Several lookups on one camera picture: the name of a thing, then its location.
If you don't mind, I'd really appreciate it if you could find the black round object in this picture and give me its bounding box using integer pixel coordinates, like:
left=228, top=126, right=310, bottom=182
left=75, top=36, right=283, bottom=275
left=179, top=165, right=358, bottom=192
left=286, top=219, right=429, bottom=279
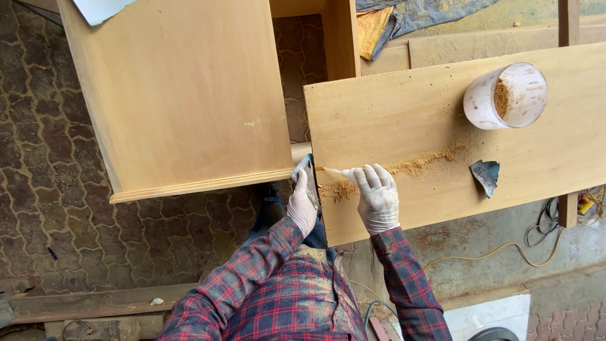
left=466, top=326, right=521, bottom=341

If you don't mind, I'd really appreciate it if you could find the white flat board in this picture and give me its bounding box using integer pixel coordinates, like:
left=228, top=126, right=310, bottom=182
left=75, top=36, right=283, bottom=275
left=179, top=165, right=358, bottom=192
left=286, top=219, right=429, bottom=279
left=392, top=294, right=532, bottom=341

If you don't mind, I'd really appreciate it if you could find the dark wooden beam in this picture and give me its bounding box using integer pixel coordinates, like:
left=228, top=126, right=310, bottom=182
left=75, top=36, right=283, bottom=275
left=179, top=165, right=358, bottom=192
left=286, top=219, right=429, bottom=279
left=0, top=283, right=199, bottom=326

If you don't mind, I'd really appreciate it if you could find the folded grey sandpaper scrap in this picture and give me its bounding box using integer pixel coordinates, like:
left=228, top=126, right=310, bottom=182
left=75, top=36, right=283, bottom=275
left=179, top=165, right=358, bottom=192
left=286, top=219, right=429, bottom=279
left=470, top=159, right=501, bottom=199

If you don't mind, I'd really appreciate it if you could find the yellow cable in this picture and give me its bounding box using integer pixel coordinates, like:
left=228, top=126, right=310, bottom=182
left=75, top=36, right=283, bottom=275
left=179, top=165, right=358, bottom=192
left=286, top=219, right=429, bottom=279
left=423, top=186, right=606, bottom=272

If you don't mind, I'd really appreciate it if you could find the yellow cloth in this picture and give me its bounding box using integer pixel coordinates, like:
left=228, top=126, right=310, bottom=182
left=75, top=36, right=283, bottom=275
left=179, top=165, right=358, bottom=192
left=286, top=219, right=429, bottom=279
left=356, top=7, right=395, bottom=62

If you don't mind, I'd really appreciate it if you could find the long sawdust trail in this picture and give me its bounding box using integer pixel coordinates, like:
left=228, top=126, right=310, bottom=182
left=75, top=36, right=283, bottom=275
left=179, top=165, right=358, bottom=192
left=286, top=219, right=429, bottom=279
left=385, top=140, right=470, bottom=179

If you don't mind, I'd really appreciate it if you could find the grey sandpaper piece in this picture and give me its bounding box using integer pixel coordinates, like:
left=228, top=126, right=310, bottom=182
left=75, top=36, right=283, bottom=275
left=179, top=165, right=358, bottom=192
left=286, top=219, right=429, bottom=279
left=290, top=153, right=321, bottom=210

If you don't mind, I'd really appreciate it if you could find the rusty metal clamp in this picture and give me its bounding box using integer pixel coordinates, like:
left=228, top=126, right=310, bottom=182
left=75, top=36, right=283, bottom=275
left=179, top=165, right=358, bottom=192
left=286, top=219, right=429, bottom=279
left=0, top=276, right=40, bottom=329

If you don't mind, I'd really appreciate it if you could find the upright wooden post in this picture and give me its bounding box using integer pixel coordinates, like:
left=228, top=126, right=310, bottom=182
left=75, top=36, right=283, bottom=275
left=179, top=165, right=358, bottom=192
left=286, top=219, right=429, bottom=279
left=557, top=0, right=581, bottom=229

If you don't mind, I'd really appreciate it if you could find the person's left hand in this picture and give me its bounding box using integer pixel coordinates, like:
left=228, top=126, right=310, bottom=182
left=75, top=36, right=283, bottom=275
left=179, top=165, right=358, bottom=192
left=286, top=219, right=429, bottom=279
left=286, top=169, right=319, bottom=238

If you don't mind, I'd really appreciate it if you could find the person's blue jeans leg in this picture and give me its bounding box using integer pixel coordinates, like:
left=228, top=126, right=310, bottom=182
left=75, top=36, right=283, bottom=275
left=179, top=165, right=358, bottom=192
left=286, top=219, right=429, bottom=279
left=243, top=182, right=329, bottom=250

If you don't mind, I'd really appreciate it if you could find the white paper sheet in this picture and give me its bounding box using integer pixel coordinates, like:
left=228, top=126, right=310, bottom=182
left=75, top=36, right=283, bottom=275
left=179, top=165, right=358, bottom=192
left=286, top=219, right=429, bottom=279
left=71, top=0, right=139, bottom=27

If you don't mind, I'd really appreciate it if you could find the light wooden cabinet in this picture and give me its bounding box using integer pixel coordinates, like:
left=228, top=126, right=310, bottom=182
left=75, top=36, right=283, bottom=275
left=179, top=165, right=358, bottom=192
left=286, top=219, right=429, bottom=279
left=57, top=0, right=362, bottom=205

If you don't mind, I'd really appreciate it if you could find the blue grey tarpaulin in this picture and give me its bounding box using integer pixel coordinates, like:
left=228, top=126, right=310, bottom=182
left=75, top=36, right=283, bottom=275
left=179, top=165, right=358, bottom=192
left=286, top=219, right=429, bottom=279
left=355, top=0, right=499, bottom=62

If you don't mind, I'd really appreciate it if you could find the white plastic container with sawdust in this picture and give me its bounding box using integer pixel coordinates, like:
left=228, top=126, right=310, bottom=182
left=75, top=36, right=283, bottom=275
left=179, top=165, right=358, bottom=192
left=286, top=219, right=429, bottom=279
left=463, top=62, right=549, bottom=130

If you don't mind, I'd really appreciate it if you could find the large light wooden board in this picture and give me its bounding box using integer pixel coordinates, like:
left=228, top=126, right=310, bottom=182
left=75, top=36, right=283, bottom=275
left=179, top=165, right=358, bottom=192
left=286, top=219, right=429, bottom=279
left=303, top=42, right=606, bottom=247

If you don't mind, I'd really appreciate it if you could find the grey cable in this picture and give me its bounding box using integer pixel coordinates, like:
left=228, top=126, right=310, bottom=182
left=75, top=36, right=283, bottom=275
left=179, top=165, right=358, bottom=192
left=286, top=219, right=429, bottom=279
left=364, top=300, right=399, bottom=329

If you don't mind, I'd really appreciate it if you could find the person's plaid shirt torso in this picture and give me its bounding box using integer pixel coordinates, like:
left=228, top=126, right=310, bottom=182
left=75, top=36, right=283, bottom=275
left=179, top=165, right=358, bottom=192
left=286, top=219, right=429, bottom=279
left=222, top=244, right=368, bottom=341

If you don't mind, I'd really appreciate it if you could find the person's right hand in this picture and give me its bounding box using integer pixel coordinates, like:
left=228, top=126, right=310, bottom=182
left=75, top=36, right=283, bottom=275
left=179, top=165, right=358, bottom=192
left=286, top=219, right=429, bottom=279
left=342, top=164, right=401, bottom=236

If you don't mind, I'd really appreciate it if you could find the black cable bundle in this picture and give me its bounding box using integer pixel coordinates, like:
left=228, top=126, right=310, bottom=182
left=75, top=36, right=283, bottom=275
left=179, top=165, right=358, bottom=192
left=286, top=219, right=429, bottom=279
left=525, top=187, right=606, bottom=248

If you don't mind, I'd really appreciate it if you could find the stack of wooden planks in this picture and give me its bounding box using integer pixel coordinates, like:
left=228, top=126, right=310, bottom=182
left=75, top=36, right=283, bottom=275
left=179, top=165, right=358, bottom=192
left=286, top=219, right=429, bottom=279
left=360, top=16, right=606, bottom=77

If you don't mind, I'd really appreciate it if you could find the small sawdust heap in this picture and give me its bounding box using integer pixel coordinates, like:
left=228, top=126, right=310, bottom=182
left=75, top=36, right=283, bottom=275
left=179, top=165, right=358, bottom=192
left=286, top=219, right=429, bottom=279
left=318, top=178, right=361, bottom=204

